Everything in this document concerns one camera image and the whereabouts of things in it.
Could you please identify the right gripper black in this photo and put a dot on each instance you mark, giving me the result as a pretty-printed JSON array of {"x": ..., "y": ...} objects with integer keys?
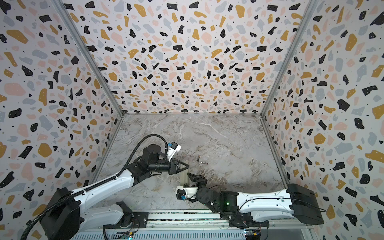
[{"x": 196, "y": 182}]

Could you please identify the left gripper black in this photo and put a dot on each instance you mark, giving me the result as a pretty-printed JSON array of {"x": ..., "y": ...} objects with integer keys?
[{"x": 173, "y": 169}]

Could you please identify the white remote control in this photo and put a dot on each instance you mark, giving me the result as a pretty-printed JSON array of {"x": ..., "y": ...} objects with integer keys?
[{"x": 184, "y": 179}]

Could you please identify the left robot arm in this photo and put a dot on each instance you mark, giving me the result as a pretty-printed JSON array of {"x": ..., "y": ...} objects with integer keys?
[{"x": 69, "y": 212}]

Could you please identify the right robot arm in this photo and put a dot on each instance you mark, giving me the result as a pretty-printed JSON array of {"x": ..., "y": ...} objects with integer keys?
[{"x": 245, "y": 210}]

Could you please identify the right electronics board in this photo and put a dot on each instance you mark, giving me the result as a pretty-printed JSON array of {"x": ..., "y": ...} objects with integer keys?
[{"x": 253, "y": 234}]

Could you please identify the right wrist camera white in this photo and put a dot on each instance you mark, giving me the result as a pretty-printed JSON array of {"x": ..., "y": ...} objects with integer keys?
[{"x": 186, "y": 193}]

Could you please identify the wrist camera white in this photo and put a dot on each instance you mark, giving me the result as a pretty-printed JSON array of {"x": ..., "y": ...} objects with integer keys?
[
  {"x": 186, "y": 193},
  {"x": 173, "y": 148}
]

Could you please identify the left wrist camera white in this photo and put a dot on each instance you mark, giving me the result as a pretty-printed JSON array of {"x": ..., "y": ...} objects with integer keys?
[{"x": 173, "y": 148}]

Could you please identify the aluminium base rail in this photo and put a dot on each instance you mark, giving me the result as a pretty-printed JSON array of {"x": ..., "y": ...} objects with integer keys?
[{"x": 201, "y": 225}]

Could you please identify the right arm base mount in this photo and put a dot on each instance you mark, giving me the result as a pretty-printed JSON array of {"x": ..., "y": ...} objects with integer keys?
[{"x": 244, "y": 221}]

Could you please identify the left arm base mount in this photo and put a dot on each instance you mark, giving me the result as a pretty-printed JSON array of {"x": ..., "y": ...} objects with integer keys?
[{"x": 133, "y": 221}]

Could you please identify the electronics board with wires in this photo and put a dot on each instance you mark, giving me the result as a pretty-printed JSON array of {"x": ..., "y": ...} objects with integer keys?
[{"x": 127, "y": 235}]

